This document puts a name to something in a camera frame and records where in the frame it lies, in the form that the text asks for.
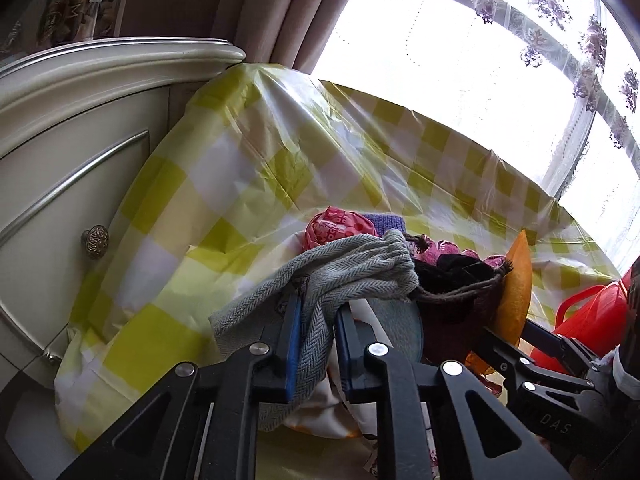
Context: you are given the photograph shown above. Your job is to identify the grey herringbone drawstring pouch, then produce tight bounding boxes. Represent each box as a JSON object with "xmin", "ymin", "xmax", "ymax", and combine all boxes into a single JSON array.
[{"xmin": 209, "ymin": 229, "xmax": 419, "ymax": 431}]

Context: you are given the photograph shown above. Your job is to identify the red thermos flask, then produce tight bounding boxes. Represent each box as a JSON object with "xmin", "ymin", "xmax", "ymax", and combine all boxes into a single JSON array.
[{"xmin": 552, "ymin": 269, "xmax": 632, "ymax": 359}]

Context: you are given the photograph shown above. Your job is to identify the magenta knit glove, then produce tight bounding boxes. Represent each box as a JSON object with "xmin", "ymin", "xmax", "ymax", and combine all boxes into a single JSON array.
[{"xmin": 412, "ymin": 237, "xmax": 506, "ymax": 269}]

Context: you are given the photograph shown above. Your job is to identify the purple knit item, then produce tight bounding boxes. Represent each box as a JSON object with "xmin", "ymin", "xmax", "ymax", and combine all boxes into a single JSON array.
[{"xmin": 361, "ymin": 212, "xmax": 406, "ymax": 236}]

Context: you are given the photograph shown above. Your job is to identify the bronze cabinet knob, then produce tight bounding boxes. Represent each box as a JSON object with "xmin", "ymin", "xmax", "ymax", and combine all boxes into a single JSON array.
[{"xmin": 80, "ymin": 224, "xmax": 110, "ymax": 260}]

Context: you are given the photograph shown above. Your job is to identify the pink patterned cloth ball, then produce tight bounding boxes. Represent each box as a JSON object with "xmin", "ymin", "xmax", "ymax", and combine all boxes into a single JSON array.
[{"xmin": 302, "ymin": 206, "xmax": 378, "ymax": 250}]

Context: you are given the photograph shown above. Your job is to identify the yellow checkered plastic tablecloth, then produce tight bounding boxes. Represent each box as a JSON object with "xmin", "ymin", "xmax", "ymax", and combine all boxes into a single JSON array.
[{"xmin": 54, "ymin": 64, "xmax": 618, "ymax": 448}]

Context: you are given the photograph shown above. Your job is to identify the white lace floral curtain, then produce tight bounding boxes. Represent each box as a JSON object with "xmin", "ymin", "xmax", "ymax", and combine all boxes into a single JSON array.
[{"xmin": 394, "ymin": 0, "xmax": 640, "ymax": 196}]

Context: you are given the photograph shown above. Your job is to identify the cream cabinet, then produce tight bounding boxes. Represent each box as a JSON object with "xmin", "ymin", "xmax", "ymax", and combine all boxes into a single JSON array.
[{"xmin": 1, "ymin": 37, "xmax": 244, "ymax": 386}]

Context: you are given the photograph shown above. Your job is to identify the pink curtain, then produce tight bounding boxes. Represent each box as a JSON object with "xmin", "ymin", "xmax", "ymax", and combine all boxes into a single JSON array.
[{"xmin": 120, "ymin": 0, "xmax": 348, "ymax": 73}]

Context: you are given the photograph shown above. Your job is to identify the decorated tin cans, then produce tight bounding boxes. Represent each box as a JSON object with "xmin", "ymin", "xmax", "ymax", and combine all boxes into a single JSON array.
[{"xmin": 37, "ymin": 0, "xmax": 122, "ymax": 49}]

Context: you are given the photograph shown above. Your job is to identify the dark brown drawstring pouch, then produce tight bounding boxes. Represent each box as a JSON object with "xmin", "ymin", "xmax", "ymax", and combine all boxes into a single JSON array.
[{"xmin": 405, "ymin": 234, "xmax": 511, "ymax": 364}]

